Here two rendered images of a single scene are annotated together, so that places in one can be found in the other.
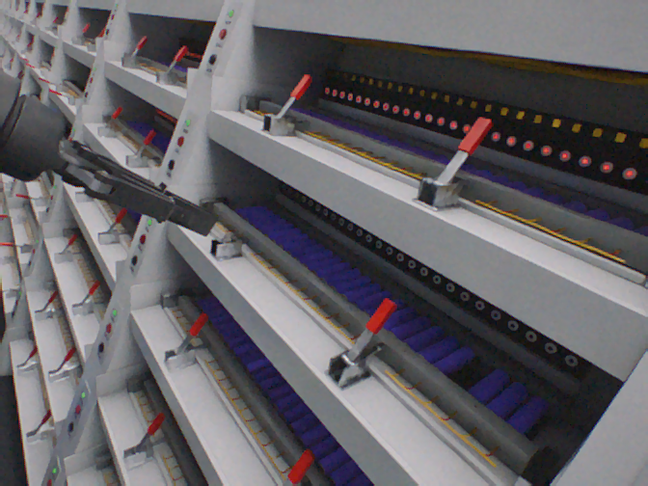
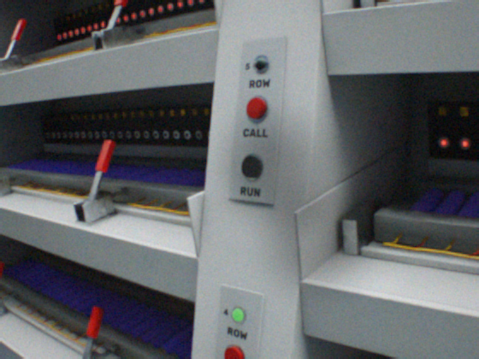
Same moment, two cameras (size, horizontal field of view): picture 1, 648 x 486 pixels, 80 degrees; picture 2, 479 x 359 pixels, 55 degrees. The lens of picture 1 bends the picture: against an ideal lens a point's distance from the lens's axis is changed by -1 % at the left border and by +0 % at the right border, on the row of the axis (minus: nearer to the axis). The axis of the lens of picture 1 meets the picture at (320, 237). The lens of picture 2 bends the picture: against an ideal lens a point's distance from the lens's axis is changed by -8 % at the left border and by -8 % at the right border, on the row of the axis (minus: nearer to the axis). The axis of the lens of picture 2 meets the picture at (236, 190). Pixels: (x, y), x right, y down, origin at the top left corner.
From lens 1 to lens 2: 0.28 m
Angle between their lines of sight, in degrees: 9
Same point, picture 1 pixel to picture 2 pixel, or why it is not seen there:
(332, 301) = (84, 182)
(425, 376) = (157, 191)
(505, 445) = not seen: hidden behind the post
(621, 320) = (204, 42)
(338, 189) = (50, 79)
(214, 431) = (32, 346)
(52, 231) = not seen: outside the picture
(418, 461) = (147, 237)
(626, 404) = (219, 87)
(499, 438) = not seen: hidden behind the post
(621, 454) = (226, 120)
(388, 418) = (127, 226)
